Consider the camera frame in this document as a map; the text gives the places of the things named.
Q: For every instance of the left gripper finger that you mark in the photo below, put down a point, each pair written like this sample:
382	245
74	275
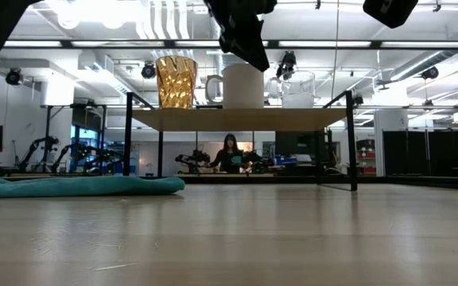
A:
245	43

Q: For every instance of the white ceramic mug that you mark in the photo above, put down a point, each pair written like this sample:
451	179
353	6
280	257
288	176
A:
243	87

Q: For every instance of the clear glass mug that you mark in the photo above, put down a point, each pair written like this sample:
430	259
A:
298	97

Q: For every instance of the amber faceted plastic tumbler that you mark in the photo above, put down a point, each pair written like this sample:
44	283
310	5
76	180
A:
176	81

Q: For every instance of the background black robot arm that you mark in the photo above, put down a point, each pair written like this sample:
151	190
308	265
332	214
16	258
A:
193	158
258	161
38	153
82	155

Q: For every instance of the wooden shelf with black legs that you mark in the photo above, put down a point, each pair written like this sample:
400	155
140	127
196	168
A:
233	119

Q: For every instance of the overhead light bar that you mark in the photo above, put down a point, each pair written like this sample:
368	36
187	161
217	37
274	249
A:
133	43

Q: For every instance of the person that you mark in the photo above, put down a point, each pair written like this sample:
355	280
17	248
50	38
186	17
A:
229	159

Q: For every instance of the white pillar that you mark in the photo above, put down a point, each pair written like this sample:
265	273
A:
390	119

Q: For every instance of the black storage cabinets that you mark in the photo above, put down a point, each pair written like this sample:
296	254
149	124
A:
412	153

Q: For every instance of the teal cloth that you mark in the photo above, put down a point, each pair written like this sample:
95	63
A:
74	187

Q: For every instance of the black ceiling camera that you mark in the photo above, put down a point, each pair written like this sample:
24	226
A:
148	70
13	76
430	73
286	65

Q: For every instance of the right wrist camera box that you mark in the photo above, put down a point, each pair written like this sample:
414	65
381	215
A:
390	12

